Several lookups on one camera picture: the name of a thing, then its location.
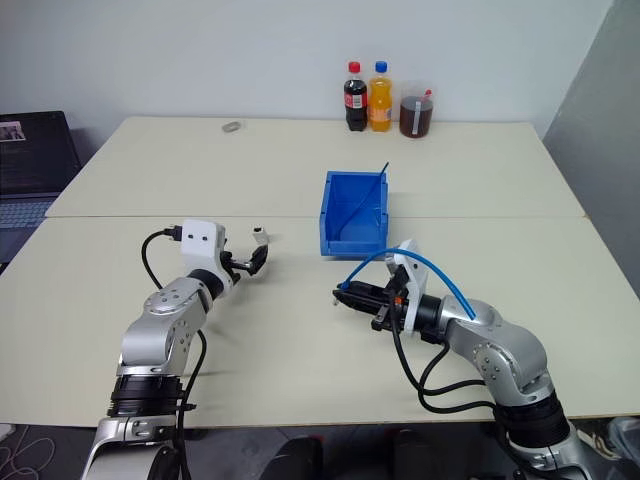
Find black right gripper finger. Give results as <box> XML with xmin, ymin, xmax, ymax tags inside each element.
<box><xmin>338</xmin><ymin>280</ymin><xmax>391</xmax><ymax>300</ymax></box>
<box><xmin>332</xmin><ymin>292</ymin><xmax>388</xmax><ymax>316</ymax></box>

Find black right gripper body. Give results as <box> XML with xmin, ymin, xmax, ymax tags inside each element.
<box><xmin>369</xmin><ymin>263</ymin><xmax>417</xmax><ymax>333</ymax></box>

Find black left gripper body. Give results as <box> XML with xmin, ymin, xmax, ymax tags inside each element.
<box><xmin>218</xmin><ymin>248</ymin><xmax>242</xmax><ymax>284</ymax></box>

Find blue cable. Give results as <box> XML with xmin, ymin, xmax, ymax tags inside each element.
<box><xmin>339</xmin><ymin>249</ymin><xmax>478</xmax><ymax>321</ymax></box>

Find blue plastic bin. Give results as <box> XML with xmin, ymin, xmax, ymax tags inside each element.
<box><xmin>317</xmin><ymin>169</ymin><xmax>391</xmax><ymax>260</ymax></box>

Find dark rounded shape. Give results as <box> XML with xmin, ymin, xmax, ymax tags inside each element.
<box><xmin>260</xmin><ymin>433</ymin><xmax>325</xmax><ymax>480</ymax></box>

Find clear jug with brown liquid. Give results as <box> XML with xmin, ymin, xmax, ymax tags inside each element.
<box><xmin>398</xmin><ymin>79</ymin><xmax>438</xmax><ymax>140</ymax></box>

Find cola bottle with red cap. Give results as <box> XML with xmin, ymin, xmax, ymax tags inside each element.
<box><xmin>342</xmin><ymin>60</ymin><xmax>369</xmax><ymax>133</ymax></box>

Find orange soda bottle, blue cap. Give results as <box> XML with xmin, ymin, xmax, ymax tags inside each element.
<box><xmin>367</xmin><ymin>60</ymin><xmax>393</xmax><ymax>133</ymax></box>

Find dark laptop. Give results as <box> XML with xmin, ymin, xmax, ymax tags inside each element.
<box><xmin>0</xmin><ymin>110</ymin><xmax>83</xmax><ymax>267</ymax></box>

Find grey partition panel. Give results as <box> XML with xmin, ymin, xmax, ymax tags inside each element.
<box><xmin>541</xmin><ymin>0</ymin><xmax>640</xmax><ymax>306</ymax></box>

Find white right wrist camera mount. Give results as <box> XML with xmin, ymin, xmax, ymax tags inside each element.
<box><xmin>383</xmin><ymin>238</ymin><xmax>432</xmax><ymax>337</ymax></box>

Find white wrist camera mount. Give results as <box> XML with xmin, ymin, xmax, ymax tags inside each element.
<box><xmin>178</xmin><ymin>218</ymin><xmax>234</xmax><ymax>297</ymax></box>
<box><xmin>383</xmin><ymin>238</ymin><xmax>432</xmax><ymax>337</ymax></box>

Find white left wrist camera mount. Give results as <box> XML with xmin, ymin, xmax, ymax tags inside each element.
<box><xmin>178</xmin><ymin>218</ymin><xmax>234</xmax><ymax>297</ymax></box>

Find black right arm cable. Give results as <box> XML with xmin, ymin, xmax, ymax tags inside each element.
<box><xmin>390</xmin><ymin>304</ymin><xmax>498</xmax><ymax>415</ymax></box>

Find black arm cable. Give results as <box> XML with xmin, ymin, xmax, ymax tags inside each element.
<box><xmin>140</xmin><ymin>225</ymin><xmax>209</xmax><ymax>480</ymax></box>
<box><xmin>390</xmin><ymin>304</ymin><xmax>498</xmax><ymax>415</ymax></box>

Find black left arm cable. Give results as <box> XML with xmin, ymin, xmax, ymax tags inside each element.
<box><xmin>140</xmin><ymin>225</ymin><xmax>209</xmax><ymax>480</ymax></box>

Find white floor cable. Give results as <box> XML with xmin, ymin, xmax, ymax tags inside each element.
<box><xmin>0</xmin><ymin>432</ymin><xmax>57</xmax><ymax>480</ymax></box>

